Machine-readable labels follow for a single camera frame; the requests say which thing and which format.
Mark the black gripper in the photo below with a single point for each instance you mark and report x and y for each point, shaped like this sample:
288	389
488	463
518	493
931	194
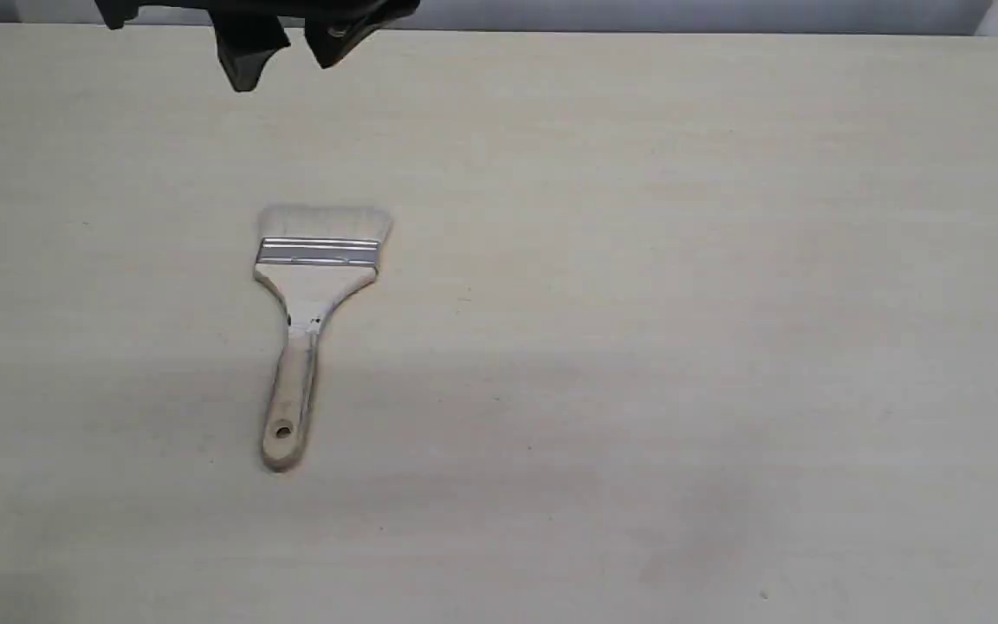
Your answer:
245	45

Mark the wide wooden paint brush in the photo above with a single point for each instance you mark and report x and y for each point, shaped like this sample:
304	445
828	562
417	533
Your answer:
311	259

